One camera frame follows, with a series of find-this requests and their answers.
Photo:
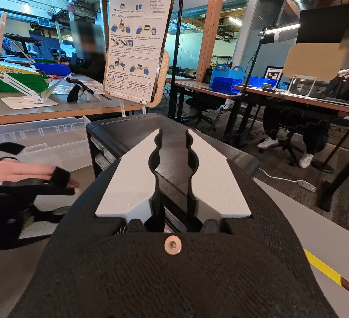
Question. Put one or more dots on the wooden top desk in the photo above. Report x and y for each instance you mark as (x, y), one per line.
(272, 95)

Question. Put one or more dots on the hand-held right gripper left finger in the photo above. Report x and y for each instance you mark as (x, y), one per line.
(128, 184)

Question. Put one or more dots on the wooden pillar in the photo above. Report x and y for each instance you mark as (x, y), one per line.
(211, 31)

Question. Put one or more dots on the black light stand pole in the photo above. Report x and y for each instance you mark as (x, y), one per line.
(178, 51)

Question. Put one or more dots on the black office chair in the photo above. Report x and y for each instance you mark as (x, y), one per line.
(203, 105)

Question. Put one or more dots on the black camera tripod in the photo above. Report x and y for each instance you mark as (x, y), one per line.
(252, 83)

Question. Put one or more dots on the black and white handheld device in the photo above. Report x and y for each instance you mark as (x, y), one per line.
(77, 91)

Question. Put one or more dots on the green box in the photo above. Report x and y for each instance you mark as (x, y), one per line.
(19, 82)

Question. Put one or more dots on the set of clear cabinet drawers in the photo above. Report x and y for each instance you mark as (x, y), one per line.
(102, 157)

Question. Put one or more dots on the black and white tag sign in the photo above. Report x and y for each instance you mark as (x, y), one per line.
(274, 76)

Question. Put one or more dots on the person's left hand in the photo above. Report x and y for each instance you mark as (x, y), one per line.
(24, 170)

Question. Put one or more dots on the wooden document stand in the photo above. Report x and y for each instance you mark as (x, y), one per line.
(161, 78)

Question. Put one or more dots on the clear acrylic box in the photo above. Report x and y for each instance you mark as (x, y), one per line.
(302, 87)

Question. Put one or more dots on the black monitor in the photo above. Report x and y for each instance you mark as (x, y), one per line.
(324, 23)

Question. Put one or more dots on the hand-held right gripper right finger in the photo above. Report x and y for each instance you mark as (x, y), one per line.
(218, 187)

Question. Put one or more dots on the rounded wooden board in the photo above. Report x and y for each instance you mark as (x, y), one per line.
(310, 61)

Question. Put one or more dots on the white folding stand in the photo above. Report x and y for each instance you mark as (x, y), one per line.
(30, 95)

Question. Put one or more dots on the black drawer cabinet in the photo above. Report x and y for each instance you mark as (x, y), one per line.
(174, 143)

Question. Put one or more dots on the printed instruction sheet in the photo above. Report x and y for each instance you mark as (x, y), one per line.
(136, 40)

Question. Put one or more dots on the blue plastic bin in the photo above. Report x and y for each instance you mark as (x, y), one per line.
(226, 86)
(263, 81)
(53, 68)

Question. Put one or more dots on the yellow tape strip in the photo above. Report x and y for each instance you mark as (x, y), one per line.
(324, 269)

